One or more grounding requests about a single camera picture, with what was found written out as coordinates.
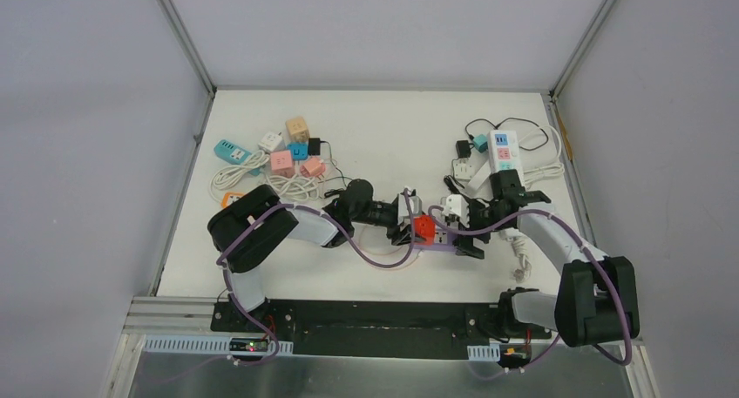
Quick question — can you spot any purple power strip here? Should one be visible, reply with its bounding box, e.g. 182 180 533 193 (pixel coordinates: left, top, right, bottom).
414 230 457 253

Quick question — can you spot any red cube socket adapter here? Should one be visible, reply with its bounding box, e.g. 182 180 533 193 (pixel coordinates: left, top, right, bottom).
413 214 436 246

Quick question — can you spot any white cube adapter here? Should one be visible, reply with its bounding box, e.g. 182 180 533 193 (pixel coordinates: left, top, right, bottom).
258 132 286 154
451 158 477 181

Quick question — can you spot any long white power strip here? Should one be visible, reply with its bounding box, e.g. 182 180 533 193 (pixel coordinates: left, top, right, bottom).
487 130 535 284

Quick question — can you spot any pink cube socket adapter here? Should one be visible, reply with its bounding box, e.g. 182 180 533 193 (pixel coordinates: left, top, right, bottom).
300 157 327 179

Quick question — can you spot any light pink cube adapter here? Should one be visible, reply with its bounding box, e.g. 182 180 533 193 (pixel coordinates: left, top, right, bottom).
270 150 295 179

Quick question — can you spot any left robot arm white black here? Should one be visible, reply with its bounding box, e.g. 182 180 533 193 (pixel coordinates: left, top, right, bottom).
207 179 422 333

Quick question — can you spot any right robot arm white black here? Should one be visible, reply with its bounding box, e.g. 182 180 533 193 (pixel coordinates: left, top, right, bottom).
442 171 640 347

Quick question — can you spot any blue plug adapter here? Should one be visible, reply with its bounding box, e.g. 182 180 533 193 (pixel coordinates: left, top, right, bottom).
287 143 309 161

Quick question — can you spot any beige cube adapter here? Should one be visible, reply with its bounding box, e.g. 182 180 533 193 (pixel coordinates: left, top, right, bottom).
285 116 310 143

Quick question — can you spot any orange power strip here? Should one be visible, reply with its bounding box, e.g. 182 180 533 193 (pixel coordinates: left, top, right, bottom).
220 192 244 208

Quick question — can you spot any teal power strip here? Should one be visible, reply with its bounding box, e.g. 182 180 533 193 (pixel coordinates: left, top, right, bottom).
214 139 268 175

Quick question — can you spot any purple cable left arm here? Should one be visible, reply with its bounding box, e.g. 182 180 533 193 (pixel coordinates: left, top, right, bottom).
216 190 418 367

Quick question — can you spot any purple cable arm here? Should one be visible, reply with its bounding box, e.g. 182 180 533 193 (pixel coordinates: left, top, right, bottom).
427 203 634 381
216 190 418 367

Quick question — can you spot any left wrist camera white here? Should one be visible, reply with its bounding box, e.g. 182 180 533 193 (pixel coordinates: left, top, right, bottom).
397 186 423 224

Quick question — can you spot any white cord of orange strip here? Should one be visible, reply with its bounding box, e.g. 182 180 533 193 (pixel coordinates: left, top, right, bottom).
265 173 324 203

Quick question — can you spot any black mounting base plate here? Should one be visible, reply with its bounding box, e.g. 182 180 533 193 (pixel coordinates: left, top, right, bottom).
210 300 553 361

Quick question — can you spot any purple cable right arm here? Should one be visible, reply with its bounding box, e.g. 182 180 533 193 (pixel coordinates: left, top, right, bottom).
427 203 634 381

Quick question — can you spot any white cord of teal strip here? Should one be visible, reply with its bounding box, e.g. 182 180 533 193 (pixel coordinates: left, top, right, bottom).
210 150 273 203

